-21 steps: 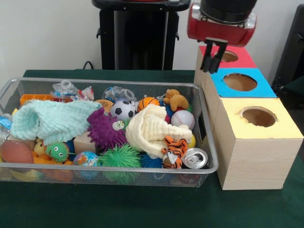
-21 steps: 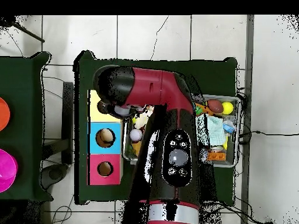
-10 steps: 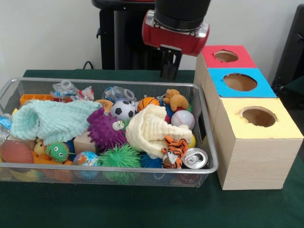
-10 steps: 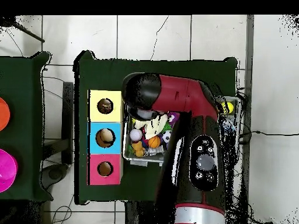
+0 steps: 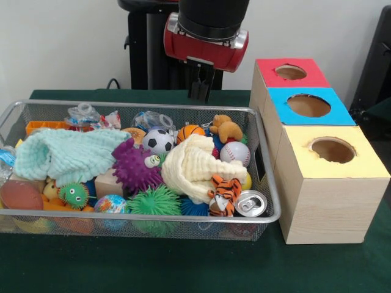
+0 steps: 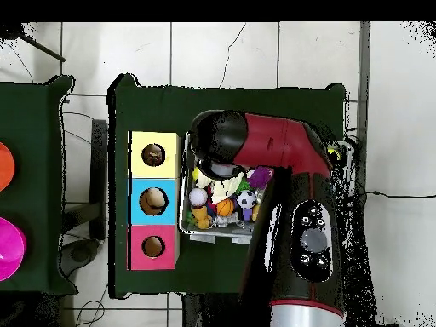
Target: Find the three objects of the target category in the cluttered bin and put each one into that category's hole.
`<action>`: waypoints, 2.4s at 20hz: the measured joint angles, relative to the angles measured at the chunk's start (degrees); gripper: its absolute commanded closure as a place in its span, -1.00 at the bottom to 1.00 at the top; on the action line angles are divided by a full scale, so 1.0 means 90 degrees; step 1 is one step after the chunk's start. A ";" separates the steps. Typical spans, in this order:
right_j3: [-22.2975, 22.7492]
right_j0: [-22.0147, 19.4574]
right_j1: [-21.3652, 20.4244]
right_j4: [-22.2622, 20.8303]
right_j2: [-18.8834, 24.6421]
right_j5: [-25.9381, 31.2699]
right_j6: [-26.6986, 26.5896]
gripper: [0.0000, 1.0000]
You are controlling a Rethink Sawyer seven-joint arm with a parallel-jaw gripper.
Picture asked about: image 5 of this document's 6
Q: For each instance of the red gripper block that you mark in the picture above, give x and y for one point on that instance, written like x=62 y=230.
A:
x=204 y=54

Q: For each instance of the pale yellow cloth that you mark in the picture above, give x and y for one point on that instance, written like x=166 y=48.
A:
x=195 y=168

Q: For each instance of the tiger plush toy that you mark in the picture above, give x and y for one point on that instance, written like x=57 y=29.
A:
x=225 y=194

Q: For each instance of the clear mesh bin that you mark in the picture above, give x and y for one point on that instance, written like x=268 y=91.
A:
x=36 y=110

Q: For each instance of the small orange basketball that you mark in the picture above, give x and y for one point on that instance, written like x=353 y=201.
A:
x=189 y=132

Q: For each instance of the orange bear plush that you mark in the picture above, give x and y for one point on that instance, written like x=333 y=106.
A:
x=226 y=129

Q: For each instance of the small soccer ball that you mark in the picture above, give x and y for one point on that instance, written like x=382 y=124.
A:
x=157 y=140

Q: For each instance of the white ball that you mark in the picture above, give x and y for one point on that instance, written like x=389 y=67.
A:
x=235 y=152

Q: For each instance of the purple spiky ball with eyes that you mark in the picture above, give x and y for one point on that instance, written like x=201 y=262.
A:
x=137 y=165

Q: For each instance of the large green spiky ball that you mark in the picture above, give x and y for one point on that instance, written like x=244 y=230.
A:
x=154 y=201

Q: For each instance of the silver drink can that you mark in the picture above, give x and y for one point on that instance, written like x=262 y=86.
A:
x=250 y=203

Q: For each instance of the mint green cloth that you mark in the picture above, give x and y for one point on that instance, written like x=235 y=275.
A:
x=67 y=152

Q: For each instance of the dark green table cloth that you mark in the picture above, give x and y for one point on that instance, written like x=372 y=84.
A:
x=183 y=268

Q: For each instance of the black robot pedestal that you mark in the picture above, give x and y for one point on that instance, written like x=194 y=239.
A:
x=149 y=61

